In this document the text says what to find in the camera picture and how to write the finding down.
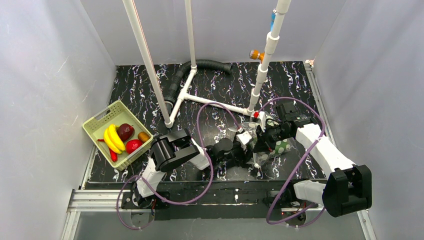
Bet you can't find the blue clamp knob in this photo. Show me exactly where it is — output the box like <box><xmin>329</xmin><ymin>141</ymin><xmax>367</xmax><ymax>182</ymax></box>
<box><xmin>270</xmin><ymin>8</ymin><xmax>277</xmax><ymax>31</ymax></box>

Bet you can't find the white PVC pipe frame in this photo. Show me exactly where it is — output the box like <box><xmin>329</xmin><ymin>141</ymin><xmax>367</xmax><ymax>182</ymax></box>
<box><xmin>123</xmin><ymin>0</ymin><xmax>291</xmax><ymax>129</ymax></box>

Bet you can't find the dark red fake fruit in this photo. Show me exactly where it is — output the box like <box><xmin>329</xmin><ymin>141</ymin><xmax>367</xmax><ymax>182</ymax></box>
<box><xmin>116</xmin><ymin>123</ymin><xmax>135</xmax><ymax>142</ymax></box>

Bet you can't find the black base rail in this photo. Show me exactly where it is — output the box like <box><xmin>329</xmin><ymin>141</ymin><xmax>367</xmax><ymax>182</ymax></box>
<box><xmin>145</xmin><ymin>179</ymin><xmax>319</xmax><ymax>221</ymax></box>

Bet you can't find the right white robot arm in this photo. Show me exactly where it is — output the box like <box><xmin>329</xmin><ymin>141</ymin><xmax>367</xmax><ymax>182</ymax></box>
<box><xmin>252</xmin><ymin>102</ymin><xmax>373</xmax><ymax>217</ymax></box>

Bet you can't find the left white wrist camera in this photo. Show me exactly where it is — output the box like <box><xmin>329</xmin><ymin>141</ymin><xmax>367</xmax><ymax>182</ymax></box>
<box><xmin>235</xmin><ymin>129</ymin><xmax>253</xmax><ymax>150</ymax></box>

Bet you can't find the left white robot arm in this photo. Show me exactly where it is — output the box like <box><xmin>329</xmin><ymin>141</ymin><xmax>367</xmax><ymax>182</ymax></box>
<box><xmin>133</xmin><ymin>128</ymin><xmax>253</xmax><ymax>202</ymax></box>

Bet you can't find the orange clamp knob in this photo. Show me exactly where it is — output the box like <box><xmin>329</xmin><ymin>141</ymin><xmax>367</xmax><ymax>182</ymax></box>
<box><xmin>249</xmin><ymin>49</ymin><xmax>265</xmax><ymax>63</ymax></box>

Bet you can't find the red fake apple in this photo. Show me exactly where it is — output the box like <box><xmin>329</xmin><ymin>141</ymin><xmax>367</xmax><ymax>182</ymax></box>
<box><xmin>125</xmin><ymin>139</ymin><xmax>143</xmax><ymax>155</ymax></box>

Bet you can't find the clear polka dot zip bag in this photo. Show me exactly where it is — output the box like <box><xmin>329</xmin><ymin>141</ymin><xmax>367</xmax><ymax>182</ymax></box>
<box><xmin>241</xmin><ymin>113</ymin><xmax>293</xmax><ymax>168</ymax></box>

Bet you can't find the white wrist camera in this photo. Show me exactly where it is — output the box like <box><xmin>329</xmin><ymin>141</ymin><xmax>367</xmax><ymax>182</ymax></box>
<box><xmin>252</xmin><ymin>111</ymin><xmax>267</xmax><ymax>132</ymax></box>
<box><xmin>235</xmin><ymin>129</ymin><xmax>253</xmax><ymax>150</ymax></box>

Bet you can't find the light green plastic basket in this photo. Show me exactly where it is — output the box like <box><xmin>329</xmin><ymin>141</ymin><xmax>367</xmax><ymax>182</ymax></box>
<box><xmin>82</xmin><ymin>100</ymin><xmax>153</xmax><ymax>171</ymax></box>

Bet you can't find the red fake chili pepper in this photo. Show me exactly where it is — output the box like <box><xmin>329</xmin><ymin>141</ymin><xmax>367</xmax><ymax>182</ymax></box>
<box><xmin>97</xmin><ymin>139</ymin><xmax>118</xmax><ymax>162</ymax></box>

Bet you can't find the yellow fake banana bunch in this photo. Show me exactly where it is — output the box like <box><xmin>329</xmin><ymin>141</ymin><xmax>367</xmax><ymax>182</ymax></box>
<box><xmin>103</xmin><ymin>124</ymin><xmax>126</xmax><ymax>155</ymax></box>

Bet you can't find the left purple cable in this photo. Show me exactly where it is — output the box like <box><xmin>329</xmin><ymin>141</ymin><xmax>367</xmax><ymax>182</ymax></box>
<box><xmin>115</xmin><ymin>102</ymin><xmax>243</xmax><ymax>231</ymax></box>

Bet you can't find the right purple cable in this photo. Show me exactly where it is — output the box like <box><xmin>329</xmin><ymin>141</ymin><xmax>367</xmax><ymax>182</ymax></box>
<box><xmin>265</xmin><ymin>96</ymin><xmax>327</xmax><ymax>229</ymax></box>

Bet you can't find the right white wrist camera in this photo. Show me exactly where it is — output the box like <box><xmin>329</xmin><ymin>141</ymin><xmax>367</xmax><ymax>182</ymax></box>
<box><xmin>252</xmin><ymin>111</ymin><xmax>267</xmax><ymax>132</ymax></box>

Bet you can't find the orange fake fruit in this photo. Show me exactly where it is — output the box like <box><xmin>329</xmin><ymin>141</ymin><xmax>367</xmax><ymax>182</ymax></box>
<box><xmin>137</xmin><ymin>131</ymin><xmax>151</xmax><ymax>144</ymax></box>

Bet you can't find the purple cable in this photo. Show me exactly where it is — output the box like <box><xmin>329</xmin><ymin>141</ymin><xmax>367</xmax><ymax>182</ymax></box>
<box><xmin>115</xmin><ymin>102</ymin><xmax>243</xmax><ymax>231</ymax></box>
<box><xmin>265</xmin><ymin>96</ymin><xmax>327</xmax><ymax>229</ymax></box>

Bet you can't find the black corrugated hose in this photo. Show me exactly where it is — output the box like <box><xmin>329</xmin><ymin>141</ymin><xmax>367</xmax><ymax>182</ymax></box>
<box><xmin>163</xmin><ymin>59</ymin><xmax>234</xmax><ymax>107</ymax></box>

